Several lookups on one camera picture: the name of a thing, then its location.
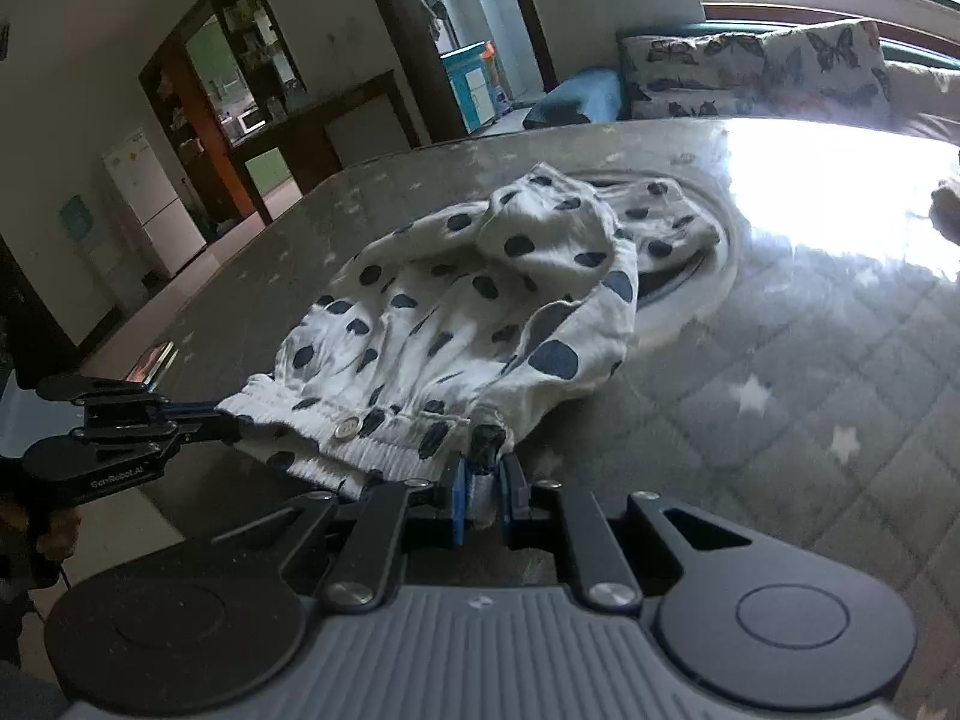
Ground grey star quilted bed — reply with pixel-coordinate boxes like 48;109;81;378
75;114;960;595

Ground white refrigerator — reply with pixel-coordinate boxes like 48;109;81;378
101;127;208;278

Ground dark wooden cabinet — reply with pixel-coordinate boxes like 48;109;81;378
139;0;422;227

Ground white blue polka dot pants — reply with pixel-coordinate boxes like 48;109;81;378
216;163;725;505

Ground beige plush object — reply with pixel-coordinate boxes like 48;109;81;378
930;176;960;245

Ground white grey cloth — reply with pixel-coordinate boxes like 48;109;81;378
585;171;745;352

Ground blue white box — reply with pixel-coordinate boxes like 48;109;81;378
441;41;500;133

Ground butterfly print pillow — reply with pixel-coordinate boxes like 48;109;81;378
616;19;893;122

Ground teal cushion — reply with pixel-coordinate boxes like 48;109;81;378
523;67;628;131

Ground beige pillow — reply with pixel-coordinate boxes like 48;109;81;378
881;60;960;142

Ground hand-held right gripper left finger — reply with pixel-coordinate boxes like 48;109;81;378
212;456;472;608

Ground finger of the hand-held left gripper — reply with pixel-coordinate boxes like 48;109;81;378
82;397;227;422
69;420;245;447

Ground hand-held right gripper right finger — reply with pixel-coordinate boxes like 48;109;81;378
499;454;755;610

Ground person's left hand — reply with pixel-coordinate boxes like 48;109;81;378
0;491;82;562

